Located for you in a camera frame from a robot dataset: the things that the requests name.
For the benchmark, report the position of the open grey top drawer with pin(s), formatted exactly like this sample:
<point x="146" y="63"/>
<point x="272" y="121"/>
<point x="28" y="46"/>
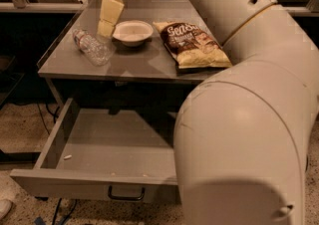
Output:
<point x="127" y="148"/>

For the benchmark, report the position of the clear plastic water bottle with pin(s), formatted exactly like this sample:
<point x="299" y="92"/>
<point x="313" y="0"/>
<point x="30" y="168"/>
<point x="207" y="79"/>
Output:
<point x="97" y="50"/>

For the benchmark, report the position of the brown yellow chip bag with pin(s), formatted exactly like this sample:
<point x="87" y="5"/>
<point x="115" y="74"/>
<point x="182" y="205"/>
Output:
<point x="190" y="46"/>

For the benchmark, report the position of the white paper bowl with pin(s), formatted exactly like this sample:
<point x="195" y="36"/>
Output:
<point x="133" y="33"/>

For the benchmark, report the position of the grey cabinet with top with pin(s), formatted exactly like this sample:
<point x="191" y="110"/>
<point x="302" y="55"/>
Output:
<point x="150" y="62"/>

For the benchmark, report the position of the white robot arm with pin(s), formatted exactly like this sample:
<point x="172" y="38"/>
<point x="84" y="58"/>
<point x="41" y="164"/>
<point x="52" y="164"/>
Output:
<point x="241" y="136"/>

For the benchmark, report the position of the black drawer handle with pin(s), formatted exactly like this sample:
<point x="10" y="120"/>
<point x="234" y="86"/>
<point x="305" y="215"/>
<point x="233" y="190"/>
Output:
<point x="126" y="193"/>

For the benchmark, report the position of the white shoe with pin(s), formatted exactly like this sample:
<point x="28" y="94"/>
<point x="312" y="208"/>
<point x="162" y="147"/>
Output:
<point x="5" y="207"/>

